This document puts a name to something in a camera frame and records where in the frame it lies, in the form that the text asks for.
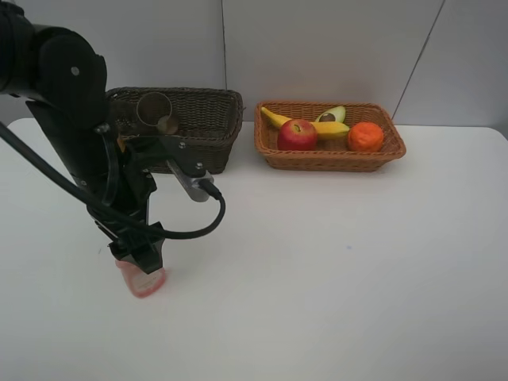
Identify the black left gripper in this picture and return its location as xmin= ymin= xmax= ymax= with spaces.
xmin=85 ymin=158 xmax=164 ymax=275

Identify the pink liquid bottle white cap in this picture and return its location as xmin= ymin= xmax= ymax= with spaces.
xmin=115 ymin=260 xmax=167 ymax=298

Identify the brown translucent plastic cup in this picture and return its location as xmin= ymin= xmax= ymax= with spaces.
xmin=136 ymin=92 xmax=179 ymax=135

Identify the red apple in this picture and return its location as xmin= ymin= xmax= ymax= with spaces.
xmin=277 ymin=119 xmax=318 ymax=151

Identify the yellow banana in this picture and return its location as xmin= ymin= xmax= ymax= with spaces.
xmin=261 ymin=106 xmax=349 ymax=140

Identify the halved avocado with pit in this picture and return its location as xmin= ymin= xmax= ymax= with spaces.
xmin=316 ymin=106 xmax=346 ymax=123

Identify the peeled orange tangerine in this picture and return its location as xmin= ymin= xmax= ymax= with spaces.
xmin=348 ymin=122 xmax=384 ymax=152

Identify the purple translucent plastic cup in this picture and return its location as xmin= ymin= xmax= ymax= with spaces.
xmin=108 ymin=100 xmax=138 ymax=134

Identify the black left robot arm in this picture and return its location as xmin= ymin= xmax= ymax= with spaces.
xmin=1 ymin=2 xmax=164 ymax=274

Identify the dark brown wicker basket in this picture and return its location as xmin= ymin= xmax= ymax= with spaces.
xmin=106 ymin=87 xmax=244 ymax=175

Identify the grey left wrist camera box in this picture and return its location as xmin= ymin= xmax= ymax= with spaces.
xmin=118 ymin=134 xmax=216 ymax=203

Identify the black left camera cable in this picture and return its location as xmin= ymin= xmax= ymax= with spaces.
xmin=0 ymin=121 xmax=227 ymax=241

